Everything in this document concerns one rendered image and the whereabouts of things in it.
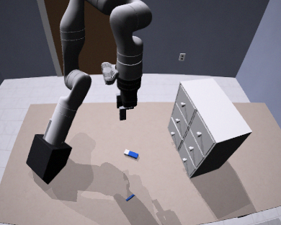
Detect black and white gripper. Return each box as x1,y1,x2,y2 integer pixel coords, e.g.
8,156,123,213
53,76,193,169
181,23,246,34
102,59,143,120

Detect blue and white eraser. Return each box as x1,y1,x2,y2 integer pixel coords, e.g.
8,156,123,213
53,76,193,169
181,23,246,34
124,149,138,159

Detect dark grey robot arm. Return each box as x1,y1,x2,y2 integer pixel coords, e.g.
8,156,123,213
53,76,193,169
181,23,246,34
43,0,152,146

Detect grey drawer front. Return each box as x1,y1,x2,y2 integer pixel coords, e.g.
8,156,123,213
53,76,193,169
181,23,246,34
184,129,204,167
177,85,196,124
172,103,189,138
190,111,215,156
168,117,183,150
179,142,196,177

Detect small grey chest of drawers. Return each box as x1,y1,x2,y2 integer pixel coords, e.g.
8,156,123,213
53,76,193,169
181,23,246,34
177,79,252,178

